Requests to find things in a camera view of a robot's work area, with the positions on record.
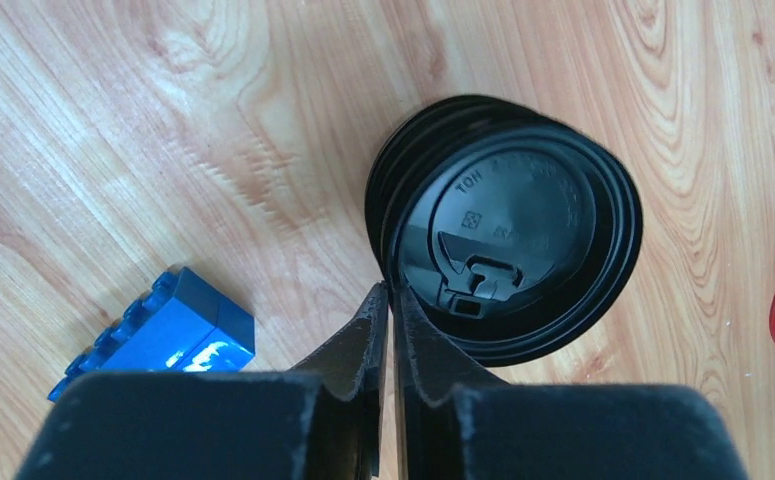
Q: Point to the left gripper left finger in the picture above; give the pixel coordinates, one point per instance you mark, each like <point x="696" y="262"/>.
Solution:
<point x="320" y="419"/>

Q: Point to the black coffee lid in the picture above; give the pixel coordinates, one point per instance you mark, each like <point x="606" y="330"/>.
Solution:
<point x="522" y="244"/>

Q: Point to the stack of black lids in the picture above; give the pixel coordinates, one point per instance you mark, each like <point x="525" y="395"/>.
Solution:
<point x="418" y="152"/>

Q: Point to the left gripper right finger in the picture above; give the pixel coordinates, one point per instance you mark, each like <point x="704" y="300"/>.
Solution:
<point x="457" y="420"/>

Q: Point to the blue toy brick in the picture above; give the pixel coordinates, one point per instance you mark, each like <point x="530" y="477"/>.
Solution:
<point x="183" y="324"/>

